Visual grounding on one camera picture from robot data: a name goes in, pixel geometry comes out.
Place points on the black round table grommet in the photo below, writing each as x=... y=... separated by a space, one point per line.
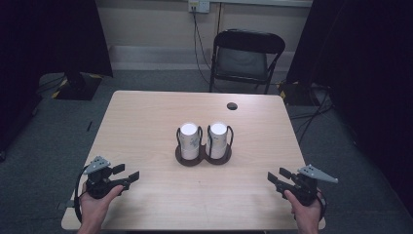
x=232 y=106

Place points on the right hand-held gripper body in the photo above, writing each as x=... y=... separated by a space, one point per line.
x=303 y=187

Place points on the black curtain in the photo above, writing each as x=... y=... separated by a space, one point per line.
x=363 y=65
x=48 y=48

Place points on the black stand base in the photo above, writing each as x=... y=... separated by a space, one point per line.
x=78 y=87
x=297 y=94

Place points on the plain white paper cup stack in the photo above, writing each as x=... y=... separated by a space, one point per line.
x=217 y=139

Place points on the grey tape strip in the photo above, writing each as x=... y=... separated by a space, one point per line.
x=66 y=205

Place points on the person's left hand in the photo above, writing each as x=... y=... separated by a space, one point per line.
x=95 y=206

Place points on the dark double cup holder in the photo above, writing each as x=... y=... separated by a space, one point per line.
x=203 y=157

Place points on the black folding chair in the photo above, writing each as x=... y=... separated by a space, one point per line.
x=248 y=58

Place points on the person's right hand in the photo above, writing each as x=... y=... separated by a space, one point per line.
x=307 y=213

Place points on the printed white paper cup stack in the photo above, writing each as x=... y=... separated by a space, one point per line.
x=189 y=141

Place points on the white wall socket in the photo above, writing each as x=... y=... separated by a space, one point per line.
x=198 y=6

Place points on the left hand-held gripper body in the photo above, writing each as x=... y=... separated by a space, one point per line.
x=99 y=182

